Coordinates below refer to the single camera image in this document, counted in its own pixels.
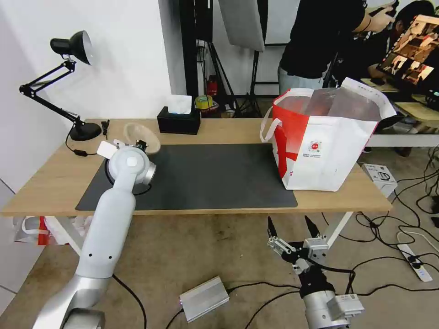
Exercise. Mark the silver metal box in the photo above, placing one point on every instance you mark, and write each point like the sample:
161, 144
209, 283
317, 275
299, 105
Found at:
205, 298

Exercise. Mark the yellow green tape roll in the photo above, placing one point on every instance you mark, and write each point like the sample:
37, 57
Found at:
204, 102

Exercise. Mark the wooden side table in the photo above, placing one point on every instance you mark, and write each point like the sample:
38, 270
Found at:
404, 109

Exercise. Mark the grey photo reflector panel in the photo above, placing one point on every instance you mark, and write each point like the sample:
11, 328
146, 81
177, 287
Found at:
241, 22

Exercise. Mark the red fire extinguisher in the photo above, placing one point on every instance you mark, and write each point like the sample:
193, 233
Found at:
212, 86

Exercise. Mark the black desk mat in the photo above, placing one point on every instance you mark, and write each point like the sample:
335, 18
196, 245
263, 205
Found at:
212, 178

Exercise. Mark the black tissue box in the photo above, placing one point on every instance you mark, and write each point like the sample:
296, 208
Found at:
178, 122

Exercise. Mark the small black clip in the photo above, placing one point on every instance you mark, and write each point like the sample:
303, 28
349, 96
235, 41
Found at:
105, 126

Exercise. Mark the white power strip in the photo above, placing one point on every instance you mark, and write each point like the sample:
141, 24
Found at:
415, 258

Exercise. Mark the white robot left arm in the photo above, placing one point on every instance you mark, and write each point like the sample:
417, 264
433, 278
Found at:
113, 212

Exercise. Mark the white table leg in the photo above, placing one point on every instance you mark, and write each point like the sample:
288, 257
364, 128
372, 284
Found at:
337, 228
68, 236

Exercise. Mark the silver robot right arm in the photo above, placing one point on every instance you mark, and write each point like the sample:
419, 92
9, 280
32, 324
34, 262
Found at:
320, 308

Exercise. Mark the white tissue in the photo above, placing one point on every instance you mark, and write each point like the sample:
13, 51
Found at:
181, 103

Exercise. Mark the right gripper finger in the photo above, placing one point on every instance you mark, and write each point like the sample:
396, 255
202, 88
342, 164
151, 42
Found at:
272, 231
311, 228

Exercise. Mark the black desk lamp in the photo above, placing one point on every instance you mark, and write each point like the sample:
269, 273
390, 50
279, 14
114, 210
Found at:
80, 44

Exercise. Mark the white cardboard box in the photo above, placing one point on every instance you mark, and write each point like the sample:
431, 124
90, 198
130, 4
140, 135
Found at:
380, 178

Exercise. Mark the standing person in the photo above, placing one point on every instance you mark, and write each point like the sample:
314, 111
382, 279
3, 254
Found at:
319, 37

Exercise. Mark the black computer monitor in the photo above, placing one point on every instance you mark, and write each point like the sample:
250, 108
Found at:
411, 61

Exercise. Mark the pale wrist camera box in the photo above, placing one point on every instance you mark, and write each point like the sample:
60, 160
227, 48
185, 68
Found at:
316, 250

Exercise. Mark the red and white takeout bag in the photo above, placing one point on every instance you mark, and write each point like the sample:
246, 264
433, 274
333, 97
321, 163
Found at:
319, 147

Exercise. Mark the black tripod stand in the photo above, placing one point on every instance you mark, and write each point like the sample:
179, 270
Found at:
223, 79

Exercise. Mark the white and red plastic bag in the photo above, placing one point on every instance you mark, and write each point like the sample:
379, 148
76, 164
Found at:
31, 231

